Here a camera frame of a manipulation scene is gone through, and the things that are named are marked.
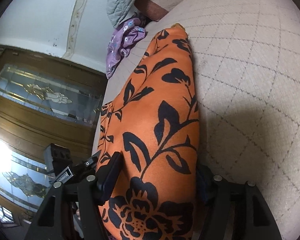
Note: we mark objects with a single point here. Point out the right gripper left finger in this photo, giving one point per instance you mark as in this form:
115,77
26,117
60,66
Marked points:
70,208

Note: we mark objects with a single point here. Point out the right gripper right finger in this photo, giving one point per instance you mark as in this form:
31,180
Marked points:
232,210

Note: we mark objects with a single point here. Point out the orange black floral garment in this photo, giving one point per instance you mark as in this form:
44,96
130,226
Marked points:
154,123

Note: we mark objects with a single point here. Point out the wooden glass panel door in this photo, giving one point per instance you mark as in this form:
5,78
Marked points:
46,104

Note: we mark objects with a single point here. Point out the purple floral garment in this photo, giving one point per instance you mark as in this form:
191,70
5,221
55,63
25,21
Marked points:
123,39

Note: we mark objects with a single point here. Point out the pink quilted mattress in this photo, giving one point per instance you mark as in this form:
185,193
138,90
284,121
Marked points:
247,72

